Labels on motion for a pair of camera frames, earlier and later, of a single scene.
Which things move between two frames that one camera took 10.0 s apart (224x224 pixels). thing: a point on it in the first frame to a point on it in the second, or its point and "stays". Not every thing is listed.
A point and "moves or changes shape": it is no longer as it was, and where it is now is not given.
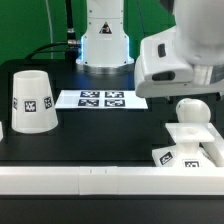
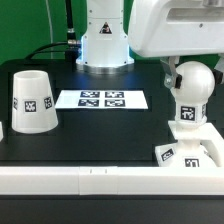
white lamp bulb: [193, 110] moves or changes shape
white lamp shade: [33, 105] stays
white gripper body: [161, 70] to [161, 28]
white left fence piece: [1, 132] stays
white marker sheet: [100, 99] stays
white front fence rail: [112, 180] stays
